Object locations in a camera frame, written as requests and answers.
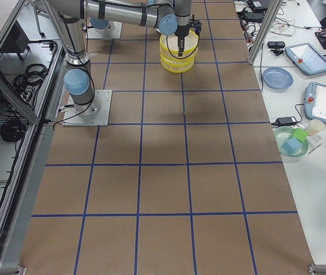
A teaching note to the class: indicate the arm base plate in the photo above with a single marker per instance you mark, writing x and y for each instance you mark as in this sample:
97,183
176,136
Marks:
93,35
96,114

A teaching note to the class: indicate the blue cube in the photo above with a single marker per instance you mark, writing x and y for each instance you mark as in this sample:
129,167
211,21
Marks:
291,146

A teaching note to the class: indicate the green cube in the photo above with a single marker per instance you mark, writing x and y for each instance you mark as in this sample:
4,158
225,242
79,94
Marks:
300,134

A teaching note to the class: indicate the green plate with blocks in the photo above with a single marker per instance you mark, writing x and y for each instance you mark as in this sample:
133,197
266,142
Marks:
282,134

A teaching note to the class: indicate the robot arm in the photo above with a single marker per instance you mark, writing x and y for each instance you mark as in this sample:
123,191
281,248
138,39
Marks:
103,27
169,17

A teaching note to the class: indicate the black power brick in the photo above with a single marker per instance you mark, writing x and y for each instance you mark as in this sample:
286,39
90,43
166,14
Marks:
253,17

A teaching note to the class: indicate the black power adapter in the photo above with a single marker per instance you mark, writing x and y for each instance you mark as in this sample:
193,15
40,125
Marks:
284,121

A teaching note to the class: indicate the paper cup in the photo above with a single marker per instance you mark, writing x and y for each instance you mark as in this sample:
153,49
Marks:
314,127

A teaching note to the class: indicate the teach pendant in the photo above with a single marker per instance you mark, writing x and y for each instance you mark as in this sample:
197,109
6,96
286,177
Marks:
307,58
315,101

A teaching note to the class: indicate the yellow steamer layer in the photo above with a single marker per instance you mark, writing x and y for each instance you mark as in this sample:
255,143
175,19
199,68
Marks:
176,66
169,45

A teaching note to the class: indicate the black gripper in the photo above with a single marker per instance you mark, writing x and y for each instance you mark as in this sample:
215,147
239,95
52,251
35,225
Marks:
182,32

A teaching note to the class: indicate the aluminium frame post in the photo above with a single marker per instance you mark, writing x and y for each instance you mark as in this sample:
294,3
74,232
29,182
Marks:
265,26

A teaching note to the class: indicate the blue plate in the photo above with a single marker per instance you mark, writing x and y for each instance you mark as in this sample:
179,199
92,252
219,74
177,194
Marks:
277,78

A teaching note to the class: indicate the teach pendant near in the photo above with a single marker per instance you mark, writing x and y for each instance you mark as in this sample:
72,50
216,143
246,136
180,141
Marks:
315,101

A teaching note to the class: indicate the black webcam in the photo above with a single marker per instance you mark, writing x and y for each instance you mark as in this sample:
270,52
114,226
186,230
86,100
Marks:
277,47

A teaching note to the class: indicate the teach pendant far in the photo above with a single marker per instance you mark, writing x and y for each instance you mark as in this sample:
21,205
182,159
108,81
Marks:
307,58

